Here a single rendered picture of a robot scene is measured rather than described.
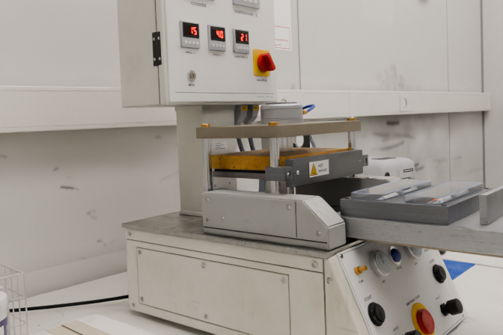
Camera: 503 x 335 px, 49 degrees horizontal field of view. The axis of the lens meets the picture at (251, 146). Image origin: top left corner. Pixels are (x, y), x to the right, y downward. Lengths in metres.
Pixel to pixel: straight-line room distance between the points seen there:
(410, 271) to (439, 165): 1.93
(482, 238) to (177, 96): 0.56
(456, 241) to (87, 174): 0.91
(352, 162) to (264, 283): 0.30
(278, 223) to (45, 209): 0.66
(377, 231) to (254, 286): 0.22
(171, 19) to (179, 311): 0.52
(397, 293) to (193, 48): 0.55
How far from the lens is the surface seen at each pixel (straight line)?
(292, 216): 0.83
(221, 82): 1.10
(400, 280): 0.94
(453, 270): 1.40
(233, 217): 0.91
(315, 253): 0.81
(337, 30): 2.16
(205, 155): 0.98
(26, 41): 1.35
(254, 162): 0.94
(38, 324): 1.17
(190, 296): 1.01
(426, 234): 0.80
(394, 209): 0.82
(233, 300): 0.94
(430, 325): 0.95
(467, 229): 0.77
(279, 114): 0.99
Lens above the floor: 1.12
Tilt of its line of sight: 3 degrees down
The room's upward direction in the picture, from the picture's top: 2 degrees counter-clockwise
